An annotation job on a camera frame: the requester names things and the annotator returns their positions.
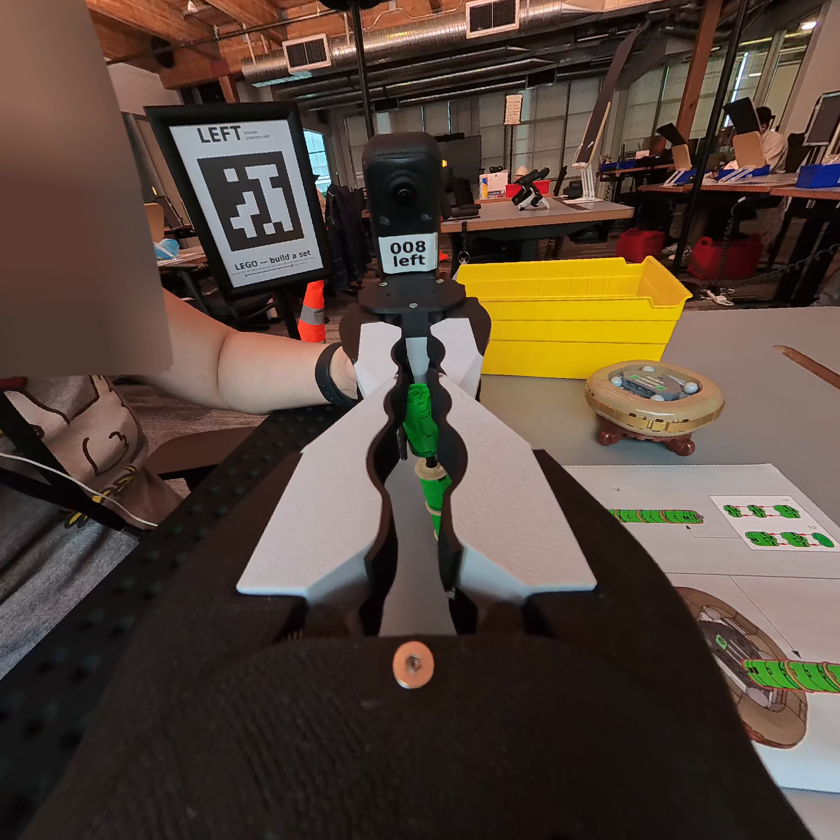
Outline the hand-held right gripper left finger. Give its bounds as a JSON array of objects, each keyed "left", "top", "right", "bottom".
[{"left": 236, "top": 381, "right": 401, "bottom": 637}]

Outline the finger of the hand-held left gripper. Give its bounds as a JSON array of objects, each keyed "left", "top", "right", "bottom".
[
  {"left": 340, "top": 310, "right": 406, "bottom": 399},
  {"left": 428, "top": 298, "right": 494, "bottom": 396}
]

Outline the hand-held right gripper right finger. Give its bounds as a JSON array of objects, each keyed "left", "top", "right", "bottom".
[{"left": 435, "top": 377, "right": 598, "bottom": 632}]

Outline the short green brick bamboo segment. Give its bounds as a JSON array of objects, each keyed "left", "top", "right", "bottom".
[{"left": 400, "top": 382, "right": 438, "bottom": 462}]

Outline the long green brick bamboo stalk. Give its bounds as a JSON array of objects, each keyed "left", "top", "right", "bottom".
[{"left": 415, "top": 458, "right": 455, "bottom": 543}]

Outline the person's left forearm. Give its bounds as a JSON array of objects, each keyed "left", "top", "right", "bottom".
[{"left": 161, "top": 289, "right": 329, "bottom": 416}]

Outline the grey desk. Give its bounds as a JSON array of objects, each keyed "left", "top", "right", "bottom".
[{"left": 377, "top": 305, "right": 840, "bottom": 840}]

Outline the black wristband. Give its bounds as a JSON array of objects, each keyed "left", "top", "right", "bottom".
[{"left": 314, "top": 341, "right": 360, "bottom": 408}]

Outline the black monitor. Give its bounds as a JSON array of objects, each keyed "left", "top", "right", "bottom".
[{"left": 440, "top": 134, "right": 484, "bottom": 193}]

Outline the orange traffic cone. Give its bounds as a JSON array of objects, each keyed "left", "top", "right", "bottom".
[{"left": 298, "top": 280, "right": 328, "bottom": 344}]

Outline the yellow plastic bin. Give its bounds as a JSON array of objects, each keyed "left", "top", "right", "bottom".
[
  {"left": 455, "top": 256, "right": 694, "bottom": 324},
  {"left": 481, "top": 340, "right": 672, "bottom": 382},
  {"left": 489, "top": 319, "right": 683, "bottom": 347}
]

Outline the white and black device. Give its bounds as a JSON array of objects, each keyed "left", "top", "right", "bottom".
[{"left": 511, "top": 167, "right": 553, "bottom": 211}]

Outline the black pole stand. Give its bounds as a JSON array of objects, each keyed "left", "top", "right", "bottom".
[
  {"left": 668, "top": 0, "right": 752, "bottom": 280},
  {"left": 318, "top": 0, "right": 395, "bottom": 140}
]

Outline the building instruction booklet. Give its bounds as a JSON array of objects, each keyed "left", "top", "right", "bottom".
[{"left": 564, "top": 462, "right": 840, "bottom": 795}]

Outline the background work table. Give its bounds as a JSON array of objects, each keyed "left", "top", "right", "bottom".
[{"left": 440, "top": 196, "right": 635, "bottom": 265}]

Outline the black framed marker sign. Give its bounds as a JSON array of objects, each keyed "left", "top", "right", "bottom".
[{"left": 144, "top": 101, "right": 333, "bottom": 301}]

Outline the tan round brick pot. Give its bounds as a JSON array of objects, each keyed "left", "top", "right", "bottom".
[{"left": 584, "top": 359, "right": 727, "bottom": 458}]

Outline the red plastic container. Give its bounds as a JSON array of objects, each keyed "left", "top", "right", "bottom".
[
  {"left": 615, "top": 227, "right": 668, "bottom": 261},
  {"left": 688, "top": 234, "right": 766, "bottom": 282}
]

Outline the person's grey printed shirt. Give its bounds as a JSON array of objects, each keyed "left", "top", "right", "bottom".
[{"left": 0, "top": 373, "right": 188, "bottom": 677}]

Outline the black perforated panel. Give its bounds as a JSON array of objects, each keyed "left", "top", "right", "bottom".
[{"left": 0, "top": 406, "right": 345, "bottom": 840}]

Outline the wooden strip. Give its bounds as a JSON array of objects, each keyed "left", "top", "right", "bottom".
[{"left": 772, "top": 344, "right": 840, "bottom": 390}]

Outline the silver ventilation duct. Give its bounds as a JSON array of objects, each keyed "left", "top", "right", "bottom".
[{"left": 241, "top": 0, "right": 657, "bottom": 88}]

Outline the thin white cable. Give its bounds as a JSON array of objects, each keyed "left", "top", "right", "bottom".
[{"left": 0, "top": 451, "right": 160, "bottom": 530}]

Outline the black strap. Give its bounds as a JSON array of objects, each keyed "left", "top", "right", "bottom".
[{"left": 0, "top": 392, "right": 132, "bottom": 534}]

